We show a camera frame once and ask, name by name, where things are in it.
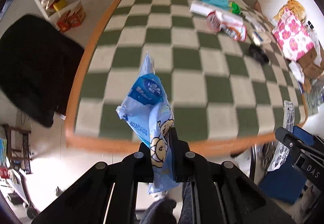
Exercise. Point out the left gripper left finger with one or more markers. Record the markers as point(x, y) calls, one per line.
point(118, 186)

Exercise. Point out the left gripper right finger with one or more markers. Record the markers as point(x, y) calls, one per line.
point(205, 183)

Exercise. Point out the light blue tissue wrapper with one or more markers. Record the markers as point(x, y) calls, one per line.
point(147, 111)

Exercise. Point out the green checkered table mat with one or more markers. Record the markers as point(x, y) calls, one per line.
point(214, 87)

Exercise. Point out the black crumpled item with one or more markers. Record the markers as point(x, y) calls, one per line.
point(258, 54)

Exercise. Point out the pink flower tissue pack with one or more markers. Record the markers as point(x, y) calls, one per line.
point(292, 37)

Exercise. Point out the white red plastic bag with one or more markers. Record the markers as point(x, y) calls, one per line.
point(228, 23)

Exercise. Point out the cyan plastic bag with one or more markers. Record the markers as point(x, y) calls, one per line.
point(223, 4)

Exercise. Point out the red cardboard box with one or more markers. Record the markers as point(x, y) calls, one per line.
point(71, 18)

